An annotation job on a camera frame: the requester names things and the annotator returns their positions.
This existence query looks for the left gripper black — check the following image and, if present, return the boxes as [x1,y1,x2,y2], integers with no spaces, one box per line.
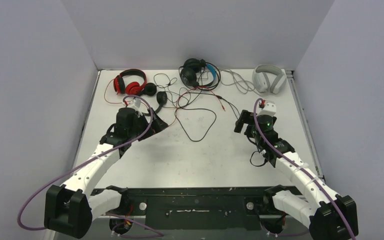
[128,108,168,142]

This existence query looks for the red black headphones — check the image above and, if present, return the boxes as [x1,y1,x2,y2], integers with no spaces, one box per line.
[113,68,147,95]

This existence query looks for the red headphone cable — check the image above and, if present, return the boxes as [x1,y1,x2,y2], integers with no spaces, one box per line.
[103,78,227,119]

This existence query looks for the small black headphones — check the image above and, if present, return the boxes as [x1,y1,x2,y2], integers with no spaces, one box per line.
[138,83,168,114]

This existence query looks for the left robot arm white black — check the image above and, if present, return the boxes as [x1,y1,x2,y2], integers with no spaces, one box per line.
[44,107,169,239]

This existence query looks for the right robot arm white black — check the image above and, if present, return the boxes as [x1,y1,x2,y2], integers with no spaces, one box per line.
[234,110,359,240]

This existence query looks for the white grey headphones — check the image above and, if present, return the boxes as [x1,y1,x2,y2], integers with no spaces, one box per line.
[252,64,287,94]

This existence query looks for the black blue headphones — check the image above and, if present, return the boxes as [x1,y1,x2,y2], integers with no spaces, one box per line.
[178,58,221,92]

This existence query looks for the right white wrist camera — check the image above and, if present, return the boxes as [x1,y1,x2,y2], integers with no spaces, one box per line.
[257,100,277,117]

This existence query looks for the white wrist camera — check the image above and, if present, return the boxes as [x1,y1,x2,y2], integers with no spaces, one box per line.
[124,98,143,117]
[257,100,277,117]

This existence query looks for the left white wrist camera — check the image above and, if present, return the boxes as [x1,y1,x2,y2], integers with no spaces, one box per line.
[124,98,143,117]

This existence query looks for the black headset cable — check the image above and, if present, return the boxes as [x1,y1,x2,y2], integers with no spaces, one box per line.
[175,86,243,143]

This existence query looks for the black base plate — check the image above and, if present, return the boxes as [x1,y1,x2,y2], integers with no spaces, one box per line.
[107,185,293,231]

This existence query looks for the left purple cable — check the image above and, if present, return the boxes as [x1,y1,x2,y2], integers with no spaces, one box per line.
[16,94,165,239]

